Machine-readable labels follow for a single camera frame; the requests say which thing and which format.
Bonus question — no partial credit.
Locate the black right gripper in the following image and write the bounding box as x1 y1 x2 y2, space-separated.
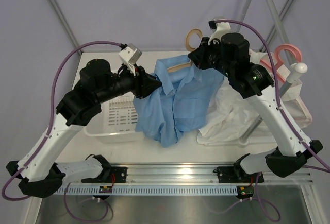
190 36 234 79

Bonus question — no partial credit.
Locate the white plastic basket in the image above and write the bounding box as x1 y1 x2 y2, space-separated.
84 93 144 144

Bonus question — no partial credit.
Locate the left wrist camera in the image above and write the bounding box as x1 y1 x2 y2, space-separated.
119 43 142 76

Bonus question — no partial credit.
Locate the blue shirt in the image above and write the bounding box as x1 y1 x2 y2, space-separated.
133 55 224 147

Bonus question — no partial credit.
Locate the aluminium rail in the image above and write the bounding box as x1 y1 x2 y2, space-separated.
62 163 313 187

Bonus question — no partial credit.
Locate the white shirt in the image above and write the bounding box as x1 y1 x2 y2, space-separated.
196 45 312 146

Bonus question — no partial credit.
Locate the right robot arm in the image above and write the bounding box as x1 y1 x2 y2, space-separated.
188 32 323 181

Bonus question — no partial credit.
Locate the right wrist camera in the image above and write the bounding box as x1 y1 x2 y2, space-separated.
208 17 231 45

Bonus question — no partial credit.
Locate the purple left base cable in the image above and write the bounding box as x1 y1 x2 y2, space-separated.
63 182 114 221

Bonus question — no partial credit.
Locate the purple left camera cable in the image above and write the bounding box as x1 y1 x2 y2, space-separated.
1 41 127 200

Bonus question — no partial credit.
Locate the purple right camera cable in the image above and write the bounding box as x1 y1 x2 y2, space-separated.
215 19 330 172

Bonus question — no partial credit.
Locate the pink plastic hanger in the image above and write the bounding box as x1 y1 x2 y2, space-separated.
271 44 308 84

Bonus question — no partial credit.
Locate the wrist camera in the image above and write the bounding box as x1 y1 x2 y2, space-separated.
208 17 231 45
119 43 142 76

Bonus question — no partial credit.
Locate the white slotted cable duct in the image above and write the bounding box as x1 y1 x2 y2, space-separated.
55 185 238 196

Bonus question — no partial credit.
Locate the beige wooden hanger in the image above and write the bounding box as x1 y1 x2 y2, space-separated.
167 28 203 73

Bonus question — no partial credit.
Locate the purple camera cable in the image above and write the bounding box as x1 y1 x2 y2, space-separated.
1 41 127 200
215 19 330 172

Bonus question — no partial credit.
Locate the grey rack pole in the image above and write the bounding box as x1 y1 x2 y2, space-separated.
241 63 308 142

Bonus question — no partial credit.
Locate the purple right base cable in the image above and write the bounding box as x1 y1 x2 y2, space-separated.
206 171 282 221

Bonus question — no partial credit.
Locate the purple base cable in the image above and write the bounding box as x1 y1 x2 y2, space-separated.
206 171 282 221
63 182 114 221

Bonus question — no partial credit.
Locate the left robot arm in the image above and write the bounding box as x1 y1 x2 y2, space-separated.
6 59 162 198

